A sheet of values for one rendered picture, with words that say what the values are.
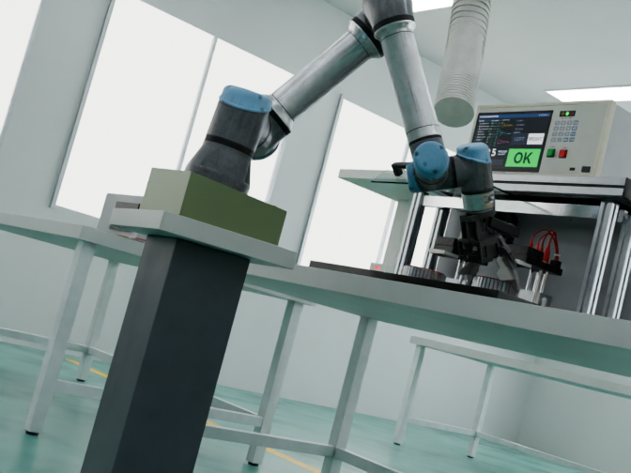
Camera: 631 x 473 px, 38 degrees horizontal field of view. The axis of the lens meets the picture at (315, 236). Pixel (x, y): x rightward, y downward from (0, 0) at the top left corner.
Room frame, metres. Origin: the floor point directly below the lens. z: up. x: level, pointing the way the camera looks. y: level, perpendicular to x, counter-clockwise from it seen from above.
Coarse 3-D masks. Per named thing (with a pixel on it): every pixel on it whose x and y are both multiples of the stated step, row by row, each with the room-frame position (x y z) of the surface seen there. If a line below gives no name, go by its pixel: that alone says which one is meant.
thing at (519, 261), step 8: (512, 248) 2.22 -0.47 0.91; (520, 248) 2.20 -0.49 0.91; (528, 248) 2.19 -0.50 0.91; (520, 256) 2.20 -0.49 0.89; (528, 256) 2.18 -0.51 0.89; (536, 256) 2.21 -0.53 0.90; (520, 264) 2.18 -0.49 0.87; (528, 264) 2.20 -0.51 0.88; (536, 264) 2.21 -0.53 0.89; (544, 264) 2.22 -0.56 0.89; (544, 272) 2.29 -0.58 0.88; (552, 272) 2.25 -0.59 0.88; (560, 272) 2.27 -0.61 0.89; (528, 280) 2.29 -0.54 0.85; (536, 280) 2.27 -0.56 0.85; (544, 280) 2.25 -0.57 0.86; (528, 288) 2.28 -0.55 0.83; (544, 288) 2.25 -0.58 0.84
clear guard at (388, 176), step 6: (390, 168) 2.40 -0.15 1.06; (384, 174) 2.38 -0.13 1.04; (390, 174) 2.36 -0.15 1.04; (372, 180) 2.37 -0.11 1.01; (378, 180) 2.35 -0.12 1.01; (384, 180) 2.33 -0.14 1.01; (390, 180) 2.32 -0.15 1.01; (396, 180) 2.30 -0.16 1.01; (402, 180) 2.29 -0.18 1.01; (450, 192) 2.52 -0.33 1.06; (456, 192) 2.50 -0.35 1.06; (498, 192) 2.35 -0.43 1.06; (504, 192) 2.33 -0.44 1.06; (498, 198) 2.43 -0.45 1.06; (504, 198) 2.40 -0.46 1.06; (510, 198) 2.38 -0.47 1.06; (516, 198) 2.36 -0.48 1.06
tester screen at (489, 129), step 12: (480, 120) 2.50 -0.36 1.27; (492, 120) 2.47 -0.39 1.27; (504, 120) 2.43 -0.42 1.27; (516, 120) 2.40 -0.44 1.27; (528, 120) 2.37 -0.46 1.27; (540, 120) 2.34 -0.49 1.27; (480, 132) 2.49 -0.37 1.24; (492, 132) 2.46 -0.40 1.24; (504, 132) 2.42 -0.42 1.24; (516, 132) 2.39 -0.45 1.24; (528, 132) 2.36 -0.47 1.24; (540, 132) 2.33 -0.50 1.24; (492, 144) 2.45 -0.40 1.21; (504, 144) 2.42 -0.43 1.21; (504, 156) 2.41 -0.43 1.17; (504, 168) 2.40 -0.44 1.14; (516, 168) 2.37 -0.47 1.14; (528, 168) 2.34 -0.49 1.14
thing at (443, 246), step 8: (440, 240) 2.41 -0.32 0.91; (448, 240) 2.39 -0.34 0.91; (456, 240) 2.38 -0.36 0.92; (440, 248) 2.41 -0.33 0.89; (448, 248) 2.39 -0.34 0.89; (456, 248) 2.38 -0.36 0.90; (440, 256) 2.44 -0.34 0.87; (448, 256) 2.40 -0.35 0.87; (456, 256) 2.39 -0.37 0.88; (456, 272) 2.48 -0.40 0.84; (464, 280) 2.46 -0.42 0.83
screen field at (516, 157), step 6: (510, 150) 2.40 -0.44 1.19; (516, 150) 2.38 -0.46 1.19; (522, 150) 2.36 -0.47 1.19; (528, 150) 2.35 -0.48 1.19; (534, 150) 2.33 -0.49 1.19; (540, 150) 2.32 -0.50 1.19; (510, 156) 2.39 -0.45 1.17; (516, 156) 2.38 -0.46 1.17; (522, 156) 2.36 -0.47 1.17; (528, 156) 2.35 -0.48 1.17; (534, 156) 2.33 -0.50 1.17; (510, 162) 2.39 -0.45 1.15; (516, 162) 2.37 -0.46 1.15; (522, 162) 2.36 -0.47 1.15; (528, 162) 2.34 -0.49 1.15; (534, 162) 2.32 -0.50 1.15
